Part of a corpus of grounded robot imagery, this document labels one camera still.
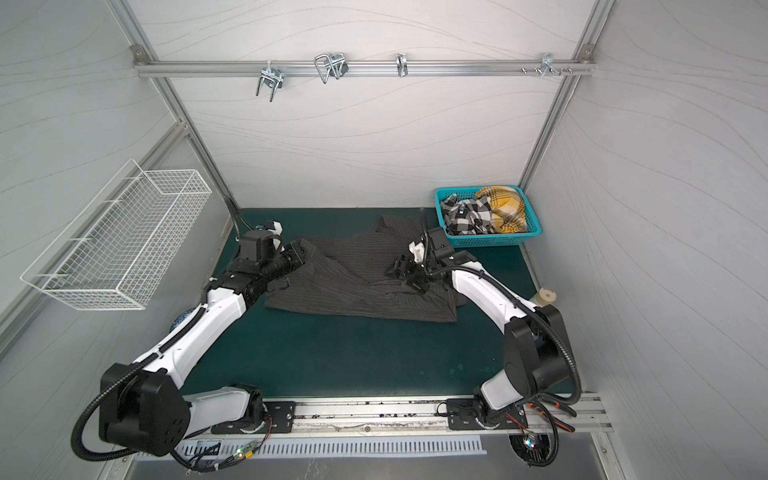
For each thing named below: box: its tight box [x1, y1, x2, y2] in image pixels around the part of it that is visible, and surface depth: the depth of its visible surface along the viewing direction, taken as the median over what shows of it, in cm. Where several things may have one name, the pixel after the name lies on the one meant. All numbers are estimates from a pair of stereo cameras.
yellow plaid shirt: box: [476, 186, 528, 234], surface depth 109 cm
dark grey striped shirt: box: [265, 214, 467, 323], surface depth 95 cm
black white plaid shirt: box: [441, 193, 495, 235], surface depth 109 cm
